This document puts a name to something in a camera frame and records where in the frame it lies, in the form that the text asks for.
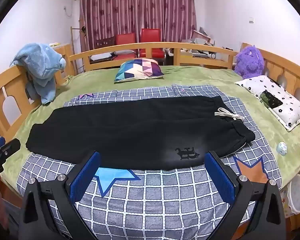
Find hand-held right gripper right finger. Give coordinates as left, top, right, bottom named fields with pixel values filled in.
left=204, top=151, right=287, bottom=240

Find wooden bedside cabinet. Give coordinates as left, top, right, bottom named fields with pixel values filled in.
left=50, top=42, right=74, bottom=77

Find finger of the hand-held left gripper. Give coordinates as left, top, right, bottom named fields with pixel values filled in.
left=0, top=137, right=21, bottom=161

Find dark wooden chair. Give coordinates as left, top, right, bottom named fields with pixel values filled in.
left=90, top=37, right=115, bottom=64

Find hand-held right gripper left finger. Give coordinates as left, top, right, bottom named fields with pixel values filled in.
left=17, top=151, right=101, bottom=240

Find red chair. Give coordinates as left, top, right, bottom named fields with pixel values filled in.
left=115, top=33, right=137, bottom=58
left=139, top=28, right=163, bottom=58

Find white floral pillow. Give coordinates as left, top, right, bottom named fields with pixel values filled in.
left=235, top=75, right=300, bottom=132

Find dark green floral cloth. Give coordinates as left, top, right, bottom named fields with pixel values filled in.
left=259, top=91, right=283, bottom=109

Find red striped curtain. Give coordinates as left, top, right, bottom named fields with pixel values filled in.
left=79, top=0, right=197, bottom=52

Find white round basin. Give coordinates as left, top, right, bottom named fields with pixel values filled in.
left=287, top=174, right=300, bottom=215

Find small pale blue toy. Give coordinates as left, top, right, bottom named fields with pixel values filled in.
left=276, top=142, right=288, bottom=156

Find colourful geometric pillow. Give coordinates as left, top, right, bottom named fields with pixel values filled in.
left=114, top=58, right=165, bottom=82

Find pile of cardboard boxes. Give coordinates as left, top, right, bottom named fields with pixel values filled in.
left=181, top=27, right=234, bottom=59

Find black pants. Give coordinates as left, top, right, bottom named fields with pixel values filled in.
left=25, top=95, right=256, bottom=170

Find white pillow on chairs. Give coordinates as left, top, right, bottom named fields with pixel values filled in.
left=114, top=49, right=136, bottom=56

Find grey checked blanket with stars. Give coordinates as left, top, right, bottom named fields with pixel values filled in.
left=16, top=84, right=282, bottom=240

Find wooden coat rack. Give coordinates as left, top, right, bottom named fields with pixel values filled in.
left=70, top=26, right=87, bottom=73

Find purple plush toy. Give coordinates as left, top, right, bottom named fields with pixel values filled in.
left=234, top=44, right=265, bottom=79

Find blue plush elephant blanket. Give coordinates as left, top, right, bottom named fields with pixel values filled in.
left=10, top=42, right=67, bottom=105

